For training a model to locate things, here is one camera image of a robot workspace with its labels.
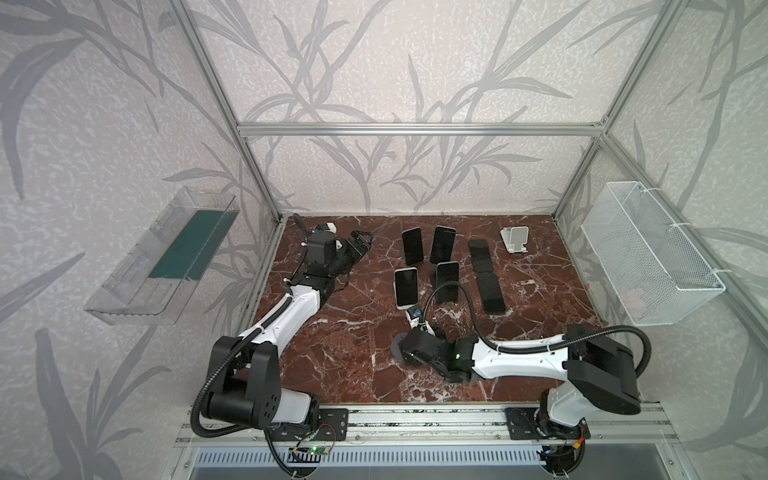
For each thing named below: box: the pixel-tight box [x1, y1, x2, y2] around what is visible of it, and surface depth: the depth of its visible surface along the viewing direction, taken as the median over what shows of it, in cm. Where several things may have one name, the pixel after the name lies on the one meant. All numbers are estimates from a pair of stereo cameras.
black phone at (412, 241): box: [401, 227, 424, 265], surface depth 105 cm
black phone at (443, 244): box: [430, 225, 457, 264], surface depth 100 cm
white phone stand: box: [500, 226, 529, 254], surface depth 110 cm
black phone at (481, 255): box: [468, 239, 493, 273], surface depth 111 cm
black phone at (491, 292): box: [477, 272, 506, 315], surface depth 101 cm
